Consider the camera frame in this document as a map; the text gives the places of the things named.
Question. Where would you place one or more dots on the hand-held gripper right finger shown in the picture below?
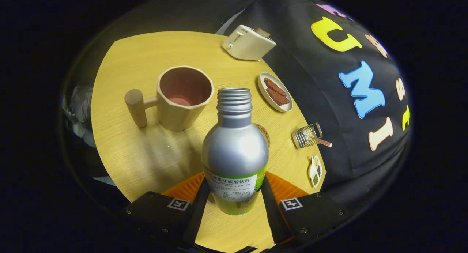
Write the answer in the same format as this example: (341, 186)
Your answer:
(272, 212)

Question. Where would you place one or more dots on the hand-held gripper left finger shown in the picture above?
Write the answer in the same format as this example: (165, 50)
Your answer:
(199, 212)

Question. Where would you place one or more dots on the silver juice bottle green label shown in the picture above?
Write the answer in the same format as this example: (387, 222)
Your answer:
(234, 150)

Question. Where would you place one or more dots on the round brown coaster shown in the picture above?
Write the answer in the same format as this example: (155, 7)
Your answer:
(265, 134)

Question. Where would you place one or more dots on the white divided condiment dish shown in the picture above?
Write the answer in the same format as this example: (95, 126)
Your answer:
(315, 172)

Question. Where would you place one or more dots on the wooden table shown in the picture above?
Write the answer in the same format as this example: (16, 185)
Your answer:
(139, 154)

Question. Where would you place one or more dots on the striped stick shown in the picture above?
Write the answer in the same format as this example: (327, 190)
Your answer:
(325, 143)

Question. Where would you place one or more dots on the brown meat slices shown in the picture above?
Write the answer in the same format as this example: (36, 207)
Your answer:
(276, 92)

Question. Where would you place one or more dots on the small white plate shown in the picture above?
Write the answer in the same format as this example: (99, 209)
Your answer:
(264, 90)

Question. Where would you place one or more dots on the white toaster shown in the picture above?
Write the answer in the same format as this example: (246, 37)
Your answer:
(246, 46)

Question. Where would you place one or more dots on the toast slice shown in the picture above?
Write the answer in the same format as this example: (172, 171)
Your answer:
(263, 32)

